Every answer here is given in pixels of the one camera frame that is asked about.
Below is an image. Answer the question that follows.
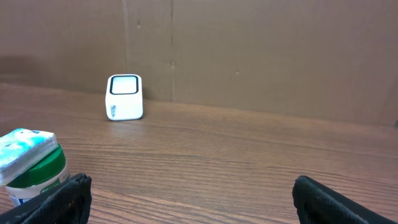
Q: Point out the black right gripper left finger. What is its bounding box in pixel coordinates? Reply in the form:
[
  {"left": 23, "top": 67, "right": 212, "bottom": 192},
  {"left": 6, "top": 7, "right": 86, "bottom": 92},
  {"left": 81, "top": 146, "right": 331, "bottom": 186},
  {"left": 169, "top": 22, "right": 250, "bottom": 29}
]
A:
[{"left": 1, "top": 174, "right": 92, "bottom": 224}]

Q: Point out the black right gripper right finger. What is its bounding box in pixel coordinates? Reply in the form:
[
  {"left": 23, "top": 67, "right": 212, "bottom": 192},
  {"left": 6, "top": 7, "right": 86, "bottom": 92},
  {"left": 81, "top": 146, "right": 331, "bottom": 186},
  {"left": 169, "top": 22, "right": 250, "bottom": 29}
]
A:
[{"left": 292, "top": 175, "right": 397, "bottom": 224}]

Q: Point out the green lidded jar with tissues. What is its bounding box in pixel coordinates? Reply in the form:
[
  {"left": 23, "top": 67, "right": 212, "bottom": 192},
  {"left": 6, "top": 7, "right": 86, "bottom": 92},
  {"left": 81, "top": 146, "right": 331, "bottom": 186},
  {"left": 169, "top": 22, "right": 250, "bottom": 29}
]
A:
[{"left": 1, "top": 128, "right": 70, "bottom": 207}]

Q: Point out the white barcode scanner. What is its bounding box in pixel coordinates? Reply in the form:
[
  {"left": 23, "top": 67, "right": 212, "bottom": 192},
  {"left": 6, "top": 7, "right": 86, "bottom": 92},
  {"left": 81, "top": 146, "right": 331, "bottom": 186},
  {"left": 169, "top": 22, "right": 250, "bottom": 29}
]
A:
[{"left": 105, "top": 74, "right": 144, "bottom": 121}]

